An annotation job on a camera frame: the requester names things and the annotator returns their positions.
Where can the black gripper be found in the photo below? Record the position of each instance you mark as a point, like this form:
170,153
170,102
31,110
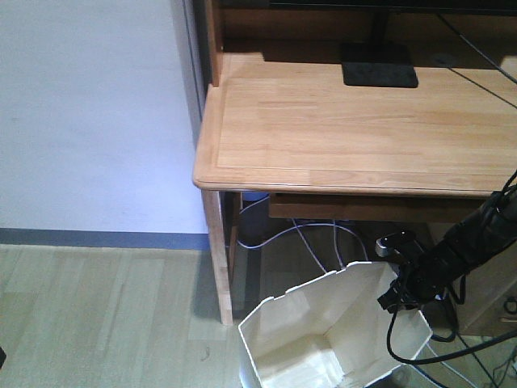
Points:
410,290

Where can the white plastic trash bin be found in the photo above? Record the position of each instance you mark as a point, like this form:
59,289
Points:
329,332

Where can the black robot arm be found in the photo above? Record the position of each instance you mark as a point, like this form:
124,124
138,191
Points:
427,273

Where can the wooden desk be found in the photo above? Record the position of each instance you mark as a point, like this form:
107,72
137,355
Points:
278,118

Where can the black monitor with stand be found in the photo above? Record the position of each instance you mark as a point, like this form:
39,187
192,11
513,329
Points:
377,62

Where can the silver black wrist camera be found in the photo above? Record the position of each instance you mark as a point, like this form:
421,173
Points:
403,243

